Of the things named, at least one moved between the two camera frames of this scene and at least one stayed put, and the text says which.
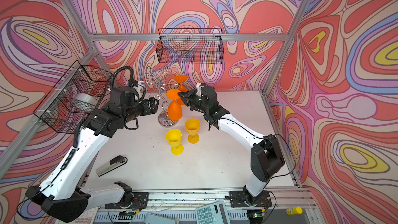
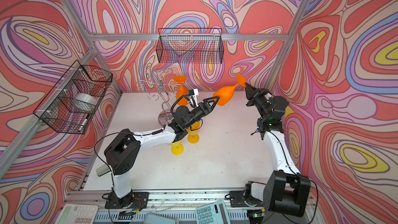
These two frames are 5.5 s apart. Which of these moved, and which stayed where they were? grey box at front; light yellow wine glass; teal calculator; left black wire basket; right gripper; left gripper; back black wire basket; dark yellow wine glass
Moved: left gripper; right gripper
Stayed: light yellow wine glass; left black wire basket; teal calculator; back black wire basket; grey box at front; dark yellow wine glass
